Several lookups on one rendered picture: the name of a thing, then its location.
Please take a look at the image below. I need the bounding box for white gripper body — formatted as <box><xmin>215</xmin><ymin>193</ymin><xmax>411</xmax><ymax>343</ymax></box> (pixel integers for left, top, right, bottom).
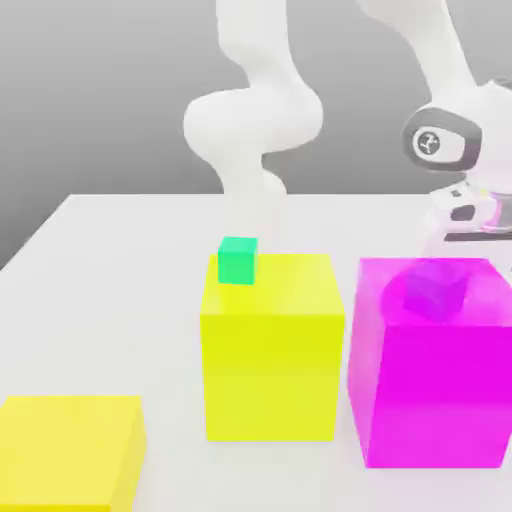
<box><xmin>419</xmin><ymin>228</ymin><xmax>512</xmax><ymax>260</ymax></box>

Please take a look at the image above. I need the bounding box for small purple cube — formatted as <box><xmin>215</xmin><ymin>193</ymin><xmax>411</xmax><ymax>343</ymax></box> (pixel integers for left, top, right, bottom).
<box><xmin>402</xmin><ymin>268</ymin><xmax>470</xmax><ymax>324</ymax></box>

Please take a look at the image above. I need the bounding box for small green cube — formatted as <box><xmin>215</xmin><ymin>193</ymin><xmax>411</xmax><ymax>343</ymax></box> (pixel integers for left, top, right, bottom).
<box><xmin>217</xmin><ymin>236</ymin><xmax>259</xmax><ymax>286</ymax></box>

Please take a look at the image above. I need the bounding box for large magenta box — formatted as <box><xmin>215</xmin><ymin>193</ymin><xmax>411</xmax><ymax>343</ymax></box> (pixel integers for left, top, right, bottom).
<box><xmin>346</xmin><ymin>256</ymin><xmax>512</xmax><ymax>470</ymax></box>

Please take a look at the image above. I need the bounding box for large lime yellow box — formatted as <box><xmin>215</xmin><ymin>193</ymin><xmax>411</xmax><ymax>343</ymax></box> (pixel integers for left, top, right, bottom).
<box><xmin>199</xmin><ymin>253</ymin><xmax>346</xmax><ymax>444</ymax></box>

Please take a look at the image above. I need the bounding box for large pale yellow box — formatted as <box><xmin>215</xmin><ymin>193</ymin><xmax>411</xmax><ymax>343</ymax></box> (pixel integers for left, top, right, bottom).
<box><xmin>0</xmin><ymin>395</ymin><xmax>147</xmax><ymax>512</ymax></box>

